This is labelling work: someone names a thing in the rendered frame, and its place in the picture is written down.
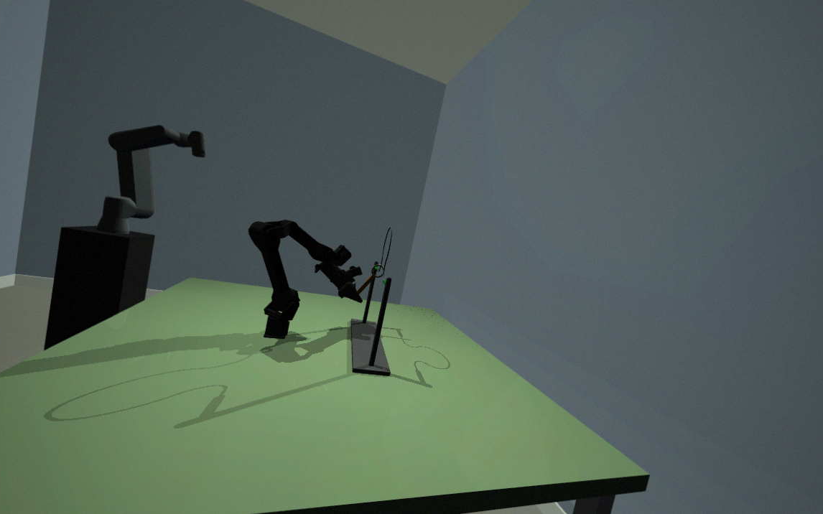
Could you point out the orange bar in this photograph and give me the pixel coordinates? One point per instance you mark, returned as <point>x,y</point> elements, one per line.
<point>368,281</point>

